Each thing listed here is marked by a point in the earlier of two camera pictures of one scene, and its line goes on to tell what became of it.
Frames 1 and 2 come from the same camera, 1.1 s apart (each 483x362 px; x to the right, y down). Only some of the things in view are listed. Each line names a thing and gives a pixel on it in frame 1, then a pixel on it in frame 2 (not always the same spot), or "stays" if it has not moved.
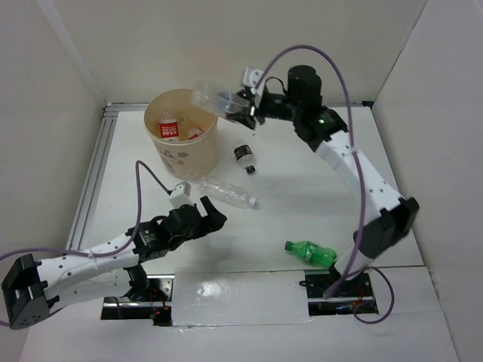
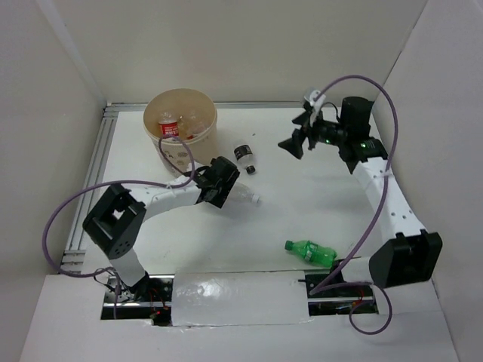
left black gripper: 213,221 to 220,199
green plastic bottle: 312,252 stays
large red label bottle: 168,128 stays
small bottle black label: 244,154 stays
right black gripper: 244,118 to 294,144
